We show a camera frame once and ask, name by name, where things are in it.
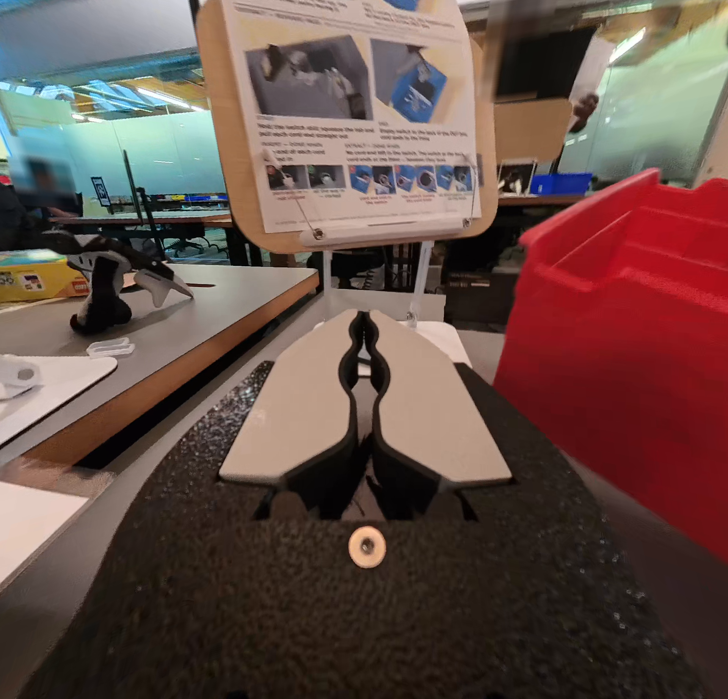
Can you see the white mat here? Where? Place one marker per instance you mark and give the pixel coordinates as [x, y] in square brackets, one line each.
[62, 386]

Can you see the spare black white gripper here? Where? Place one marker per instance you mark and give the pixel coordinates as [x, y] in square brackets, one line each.
[105, 295]

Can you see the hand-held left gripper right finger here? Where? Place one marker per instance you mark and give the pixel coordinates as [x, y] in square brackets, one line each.
[438, 414]

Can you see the small clear plastic case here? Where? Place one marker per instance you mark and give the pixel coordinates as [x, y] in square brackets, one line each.
[111, 348]

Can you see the grey neighbouring desk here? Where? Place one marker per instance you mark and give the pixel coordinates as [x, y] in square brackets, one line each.
[227, 312]

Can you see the yellow toy box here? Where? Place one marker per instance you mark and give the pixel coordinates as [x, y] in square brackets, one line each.
[34, 278]

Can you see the white flat board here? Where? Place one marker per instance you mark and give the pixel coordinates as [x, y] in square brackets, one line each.
[34, 522]

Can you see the long brown table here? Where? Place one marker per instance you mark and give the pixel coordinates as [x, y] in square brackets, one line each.
[540, 200]

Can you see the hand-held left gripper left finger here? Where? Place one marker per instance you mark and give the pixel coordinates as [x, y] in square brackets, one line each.
[296, 409]

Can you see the clear acrylic holder with grippers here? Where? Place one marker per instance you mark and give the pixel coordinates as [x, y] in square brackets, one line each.
[516, 178]

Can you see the black cardboard box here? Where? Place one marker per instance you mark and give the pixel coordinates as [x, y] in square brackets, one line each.
[478, 303]

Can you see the red plastic bin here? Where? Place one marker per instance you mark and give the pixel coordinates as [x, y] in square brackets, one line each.
[614, 369]

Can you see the wooden board document stand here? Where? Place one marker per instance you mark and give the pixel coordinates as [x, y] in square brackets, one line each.
[219, 113]

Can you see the white plastic part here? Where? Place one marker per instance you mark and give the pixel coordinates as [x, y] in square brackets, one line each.
[17, 374]

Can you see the plain wooden board stand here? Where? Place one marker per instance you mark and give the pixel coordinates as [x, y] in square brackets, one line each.
[529, 130]

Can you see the small blue bin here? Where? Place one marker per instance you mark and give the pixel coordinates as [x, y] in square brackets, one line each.
[560, 183]

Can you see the printed instruction sheet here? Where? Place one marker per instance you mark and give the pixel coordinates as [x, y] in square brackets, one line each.
[341, 158]

